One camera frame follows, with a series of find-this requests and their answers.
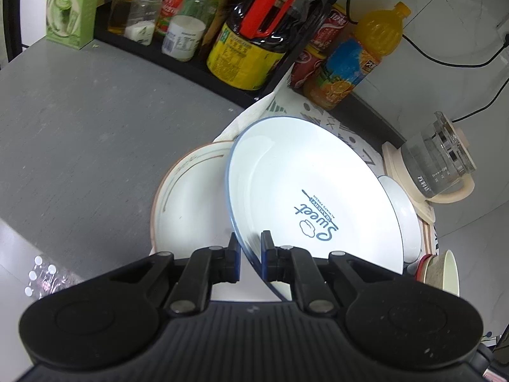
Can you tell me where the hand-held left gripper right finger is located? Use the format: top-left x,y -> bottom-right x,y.
260,230 -> 402,314

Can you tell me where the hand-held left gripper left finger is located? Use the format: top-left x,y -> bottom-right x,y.
105,231 -> 242,314

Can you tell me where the white plate with blue print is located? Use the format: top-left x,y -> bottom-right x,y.
225,116 -> 405,302

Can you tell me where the white plate with brown rim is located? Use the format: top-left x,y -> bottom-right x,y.
150,142 -> 293,303

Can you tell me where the white bowl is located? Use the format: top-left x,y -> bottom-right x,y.
378,175 -> 422,264

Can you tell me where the patterned fringed table cloth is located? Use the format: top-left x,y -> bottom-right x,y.
213,88 -> 403,176

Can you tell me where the red and black bowl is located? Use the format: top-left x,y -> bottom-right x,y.
415,254 -> 434,283

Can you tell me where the cream kettle base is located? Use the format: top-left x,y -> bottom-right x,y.
382,141 -> 436,223

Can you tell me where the pale green bowl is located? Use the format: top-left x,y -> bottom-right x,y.
422,249 -> 461,297

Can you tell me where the pack of water bottles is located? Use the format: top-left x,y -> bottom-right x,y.
24,255 -> 87,300

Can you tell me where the red drink can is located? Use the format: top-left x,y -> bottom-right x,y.
289,46 -> 329,90
308,4 -> 351,53

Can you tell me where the orange juice bottle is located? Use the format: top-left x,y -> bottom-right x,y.
304,1 -> 411,111

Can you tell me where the black metal spice rack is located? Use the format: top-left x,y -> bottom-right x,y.
93,0 -> 360,109

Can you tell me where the white plastic jar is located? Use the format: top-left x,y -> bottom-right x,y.
161,15 -> 208,63

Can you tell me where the brown sauce bottle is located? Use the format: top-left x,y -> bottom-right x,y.
203,0 -> 240,49

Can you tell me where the clear glass jar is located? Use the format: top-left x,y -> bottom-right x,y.
125,0 -> 164,47

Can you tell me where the red labelled jar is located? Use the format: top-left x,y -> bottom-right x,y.
157,0 -> 188,37

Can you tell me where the glass oil bottle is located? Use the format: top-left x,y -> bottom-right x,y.
107,0 -> 157,35

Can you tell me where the green carton box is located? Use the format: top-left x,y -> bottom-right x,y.
45,0 -> 105,51

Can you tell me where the glass kettle with cream handle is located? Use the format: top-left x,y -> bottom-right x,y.
400,111 -> 477,203

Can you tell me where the soy sauce bottle red handle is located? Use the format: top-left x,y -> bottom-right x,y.
207,0 -> 319,92

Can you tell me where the black power cable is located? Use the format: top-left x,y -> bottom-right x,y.
452,81 -> 509,124
401,32 -> 509,69

